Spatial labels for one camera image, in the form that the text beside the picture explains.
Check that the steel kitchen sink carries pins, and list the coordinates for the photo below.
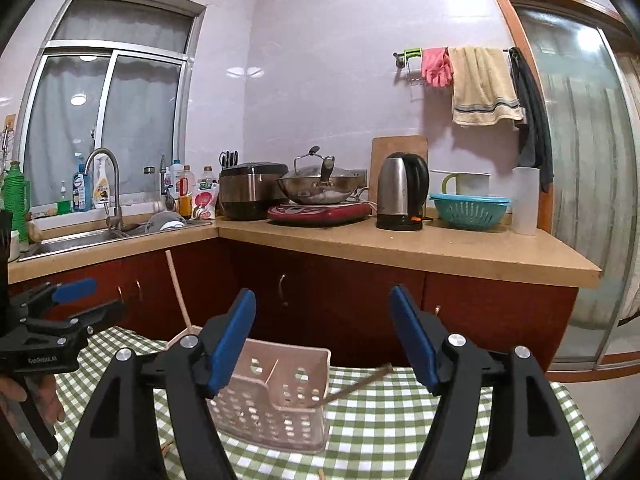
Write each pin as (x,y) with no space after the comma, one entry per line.
(75,242)

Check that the person's left hand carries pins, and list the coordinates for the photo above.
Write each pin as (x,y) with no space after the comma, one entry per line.
(47,400)

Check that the kitchen counter with red-brown cabinets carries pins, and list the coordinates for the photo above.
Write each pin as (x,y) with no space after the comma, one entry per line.
(350,300)

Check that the pink rubber gloves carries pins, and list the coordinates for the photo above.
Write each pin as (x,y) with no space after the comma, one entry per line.
(436,67)

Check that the beige towel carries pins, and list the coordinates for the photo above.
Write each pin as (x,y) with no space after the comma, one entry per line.
(482,85)

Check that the red and white bag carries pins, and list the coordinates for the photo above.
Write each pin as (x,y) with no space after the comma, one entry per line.
(205,202)

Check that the wood-framed glass sliding door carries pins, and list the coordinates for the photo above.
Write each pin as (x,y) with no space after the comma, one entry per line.
(585,160)

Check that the beige perforated utensil holder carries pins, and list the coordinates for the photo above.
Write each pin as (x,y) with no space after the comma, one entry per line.
(280,400)

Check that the dark rice cooker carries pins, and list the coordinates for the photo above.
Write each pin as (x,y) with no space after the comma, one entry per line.
(250,192)

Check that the dark brown chopstick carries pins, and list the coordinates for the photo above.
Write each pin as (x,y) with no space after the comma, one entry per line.
(350,387)

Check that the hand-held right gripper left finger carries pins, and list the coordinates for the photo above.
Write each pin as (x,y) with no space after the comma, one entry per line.
(232,340)

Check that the green checkered tablecloth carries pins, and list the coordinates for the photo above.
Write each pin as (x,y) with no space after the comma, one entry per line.
(375,435)

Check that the white bottle with green label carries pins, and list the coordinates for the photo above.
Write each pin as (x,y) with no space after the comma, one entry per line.
(206,176)

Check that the white spray bottle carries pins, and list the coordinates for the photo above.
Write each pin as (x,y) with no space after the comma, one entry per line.
(101,190)

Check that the red induction cooker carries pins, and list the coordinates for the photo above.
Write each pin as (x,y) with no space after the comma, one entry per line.
(320,214)

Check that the steel electric kettle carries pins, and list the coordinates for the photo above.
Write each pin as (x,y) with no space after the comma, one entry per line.
(400,190)

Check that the oil bottle with red label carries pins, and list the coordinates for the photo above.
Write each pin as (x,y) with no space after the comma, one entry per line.
(186,195)

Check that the aluminium sliding window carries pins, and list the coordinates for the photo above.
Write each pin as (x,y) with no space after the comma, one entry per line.
(140,110)

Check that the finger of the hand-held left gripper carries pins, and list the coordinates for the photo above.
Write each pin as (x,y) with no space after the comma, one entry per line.
(95,317)
(75,291)

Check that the white plastic jug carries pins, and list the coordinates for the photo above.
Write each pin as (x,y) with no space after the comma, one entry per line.
(525,200)

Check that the steel kitchen faucet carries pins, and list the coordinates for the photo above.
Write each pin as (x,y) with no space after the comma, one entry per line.
(116,185)

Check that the white plastic bottle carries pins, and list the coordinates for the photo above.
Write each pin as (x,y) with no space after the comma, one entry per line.
(176,175)

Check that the blue detergent bottle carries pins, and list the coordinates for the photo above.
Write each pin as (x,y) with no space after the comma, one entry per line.
(81,190)

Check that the teal plastic colander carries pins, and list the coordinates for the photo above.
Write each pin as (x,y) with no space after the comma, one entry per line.
(470,212)

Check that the dark hanging cloth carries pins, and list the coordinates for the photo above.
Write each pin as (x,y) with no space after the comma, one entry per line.
(532,110)

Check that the wooden cutting board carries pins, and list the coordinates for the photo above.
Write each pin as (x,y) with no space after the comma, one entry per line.
(395,147)

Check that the steel wok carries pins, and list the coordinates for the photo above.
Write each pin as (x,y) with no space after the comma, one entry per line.
(320,192)

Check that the metal towel rack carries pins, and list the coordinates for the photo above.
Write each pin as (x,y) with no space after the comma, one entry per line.
(411,55)

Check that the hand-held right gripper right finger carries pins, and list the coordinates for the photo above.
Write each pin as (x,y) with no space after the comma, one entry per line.
(410,335)

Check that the steel pot with lid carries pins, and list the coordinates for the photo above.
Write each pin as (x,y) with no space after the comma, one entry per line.
(310,167)

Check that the green ribbed bottle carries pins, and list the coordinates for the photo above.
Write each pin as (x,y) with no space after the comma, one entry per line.
(17,195)

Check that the white dishes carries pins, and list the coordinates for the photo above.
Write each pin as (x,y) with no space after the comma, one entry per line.
(165,222)

